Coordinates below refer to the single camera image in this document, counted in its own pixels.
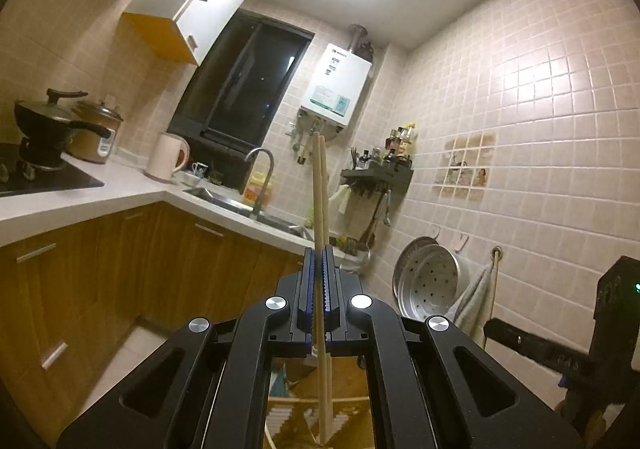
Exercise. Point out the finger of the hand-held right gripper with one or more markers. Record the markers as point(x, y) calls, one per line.
point(525, 344)

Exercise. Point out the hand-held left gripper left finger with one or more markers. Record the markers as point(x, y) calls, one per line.
point(309, 289)

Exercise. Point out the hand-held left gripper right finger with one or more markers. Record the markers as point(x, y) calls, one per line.
point(330, 289)

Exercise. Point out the wooden chopstick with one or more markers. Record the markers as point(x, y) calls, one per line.
point(323, 199)
point(315, 189)

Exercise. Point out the hanging cooking utensils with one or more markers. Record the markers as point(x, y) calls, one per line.
point(380, 219)

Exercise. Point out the grey hanging towel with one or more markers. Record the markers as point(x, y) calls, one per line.
point(475, 299)

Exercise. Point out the pale hanging cloth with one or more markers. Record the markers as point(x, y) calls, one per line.
point(341, 199)

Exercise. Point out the metal steamer tray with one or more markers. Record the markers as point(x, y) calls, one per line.
point(425, 279)

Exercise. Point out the yellow bottle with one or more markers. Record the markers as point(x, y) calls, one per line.
point(252, 191)

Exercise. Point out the metal sink faucet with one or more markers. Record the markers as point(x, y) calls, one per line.
point(271, 174)

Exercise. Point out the metal kitchen sink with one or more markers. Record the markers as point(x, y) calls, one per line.
point(225, 196)

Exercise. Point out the water heater pipes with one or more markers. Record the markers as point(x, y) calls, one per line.
point(302, 139)

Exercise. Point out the row of condiment bottles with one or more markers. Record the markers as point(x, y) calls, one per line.
point(395, 149)

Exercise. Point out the white cup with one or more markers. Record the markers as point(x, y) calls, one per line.
point(200, 170)

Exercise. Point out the kitchen counter with wooden cabinets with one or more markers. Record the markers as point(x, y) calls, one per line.
point(150, 249)

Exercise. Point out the white electric kettle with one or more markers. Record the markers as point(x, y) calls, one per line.
point(165, 156)

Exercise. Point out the white water heater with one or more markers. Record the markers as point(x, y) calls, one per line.
point(330, 89)

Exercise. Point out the dark window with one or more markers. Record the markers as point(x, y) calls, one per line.
point(240, 84)

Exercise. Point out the metal flue pipe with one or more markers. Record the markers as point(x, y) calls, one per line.
point(361, 41)

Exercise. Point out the brown rice cooker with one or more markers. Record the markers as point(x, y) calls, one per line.
point(92, 149)

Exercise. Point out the black gas stove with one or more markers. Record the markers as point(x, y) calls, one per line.
point(50, 179)

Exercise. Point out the black wok with lid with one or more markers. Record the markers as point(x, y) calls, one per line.
point(40, 121)

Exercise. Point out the black wall rack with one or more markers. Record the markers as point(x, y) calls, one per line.
point(380, 175)

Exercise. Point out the white wall cabinet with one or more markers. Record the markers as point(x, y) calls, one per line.
point(215, 14)

